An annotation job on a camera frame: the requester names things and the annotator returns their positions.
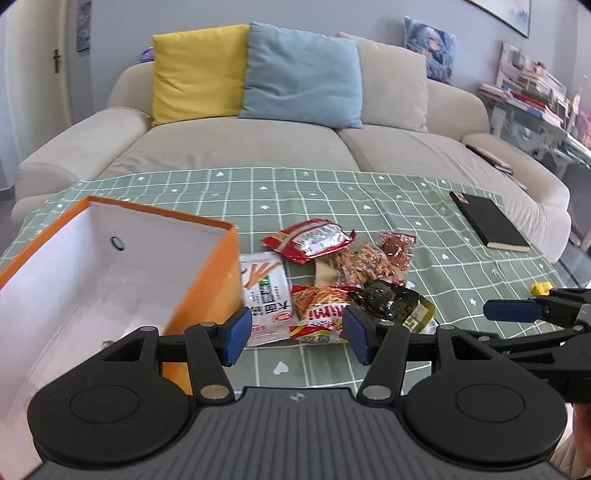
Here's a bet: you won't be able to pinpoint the green checkered tablecloth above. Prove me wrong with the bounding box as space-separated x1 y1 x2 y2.
0 167 583 398

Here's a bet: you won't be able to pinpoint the blue figure wall poster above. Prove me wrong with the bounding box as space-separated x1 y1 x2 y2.
403 16 456 85

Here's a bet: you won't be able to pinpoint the red yellow stick snack packet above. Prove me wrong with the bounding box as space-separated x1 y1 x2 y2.
289 283 365 345

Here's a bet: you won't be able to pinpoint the black notebook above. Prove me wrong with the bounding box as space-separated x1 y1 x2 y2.
449 190 532 253

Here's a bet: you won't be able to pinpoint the beige pillow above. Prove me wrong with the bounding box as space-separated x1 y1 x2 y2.
337 31 429 134

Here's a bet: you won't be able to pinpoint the clear packet brown snacks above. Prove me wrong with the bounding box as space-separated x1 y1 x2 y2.
314 242 393 287

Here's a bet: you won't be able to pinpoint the white snack packet stick print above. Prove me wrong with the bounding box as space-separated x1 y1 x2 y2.
239 251 297 347

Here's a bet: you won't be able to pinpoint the light blue pillow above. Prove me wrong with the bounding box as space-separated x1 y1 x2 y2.
238 21 365 129

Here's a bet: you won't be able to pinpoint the dark books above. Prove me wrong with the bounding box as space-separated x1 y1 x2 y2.
465 144 515 176

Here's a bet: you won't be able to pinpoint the dark yellow-green snack packet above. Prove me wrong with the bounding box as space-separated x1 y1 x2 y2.
346 278 437 334

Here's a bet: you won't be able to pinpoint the beige sofa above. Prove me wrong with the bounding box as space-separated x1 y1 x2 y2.
11 41 574 265

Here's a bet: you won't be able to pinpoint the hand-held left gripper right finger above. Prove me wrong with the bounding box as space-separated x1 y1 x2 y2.
342 305 498 405

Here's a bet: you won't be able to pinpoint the framed wall picture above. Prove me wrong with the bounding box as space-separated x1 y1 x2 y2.
466 0 532 38

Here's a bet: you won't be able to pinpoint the white door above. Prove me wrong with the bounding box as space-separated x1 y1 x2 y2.
4 25 71 144

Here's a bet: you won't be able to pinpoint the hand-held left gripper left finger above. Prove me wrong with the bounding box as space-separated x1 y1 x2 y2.
99 307 254 404

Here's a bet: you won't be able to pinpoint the yellow pillow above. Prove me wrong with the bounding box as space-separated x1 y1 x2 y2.
151 23 251 127

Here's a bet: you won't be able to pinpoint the narrow blue wall poster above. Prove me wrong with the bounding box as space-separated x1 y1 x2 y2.
76 0 92 52

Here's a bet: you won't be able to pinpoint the small red-brown snack packet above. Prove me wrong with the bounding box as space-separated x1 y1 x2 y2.
378 230 417 285

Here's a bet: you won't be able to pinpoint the cluttered white shelf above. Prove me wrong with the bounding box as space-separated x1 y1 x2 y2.
477 41 591 178

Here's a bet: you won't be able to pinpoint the orange cardboard box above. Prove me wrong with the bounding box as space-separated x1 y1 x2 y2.
0 196 245 479

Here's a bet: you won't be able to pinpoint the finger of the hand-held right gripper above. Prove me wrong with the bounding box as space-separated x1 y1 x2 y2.
471 322 591 357
482 287 591 322

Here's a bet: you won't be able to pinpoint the red silver snack packet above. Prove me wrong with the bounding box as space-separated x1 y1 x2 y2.
261 219 356 264

